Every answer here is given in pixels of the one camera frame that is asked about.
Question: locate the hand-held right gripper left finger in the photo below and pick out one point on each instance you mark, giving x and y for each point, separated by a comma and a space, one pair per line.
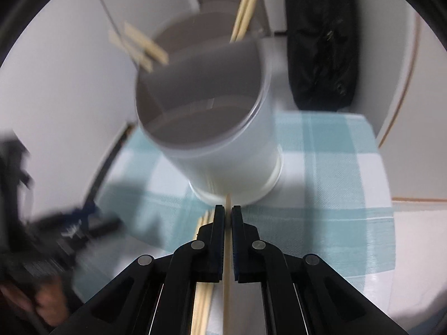
219, 244

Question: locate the black backpack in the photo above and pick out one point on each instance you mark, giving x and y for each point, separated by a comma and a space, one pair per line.
317, 42

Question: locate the teal checked tablecloth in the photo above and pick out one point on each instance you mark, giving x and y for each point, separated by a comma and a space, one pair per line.
331, 181

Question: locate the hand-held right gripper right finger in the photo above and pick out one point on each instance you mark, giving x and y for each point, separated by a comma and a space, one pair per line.
236, 244

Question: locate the pile of wooden chopsticks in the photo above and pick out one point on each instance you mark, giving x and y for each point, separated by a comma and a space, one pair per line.
200, 307

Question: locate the white cylindrical utensil holder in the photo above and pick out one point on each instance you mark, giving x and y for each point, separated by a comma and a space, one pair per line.
227, 160

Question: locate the person's left hand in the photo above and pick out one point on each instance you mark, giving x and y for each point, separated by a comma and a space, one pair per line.
49, 300

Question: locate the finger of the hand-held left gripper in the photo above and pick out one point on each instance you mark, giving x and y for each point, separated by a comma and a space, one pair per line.
97, 226

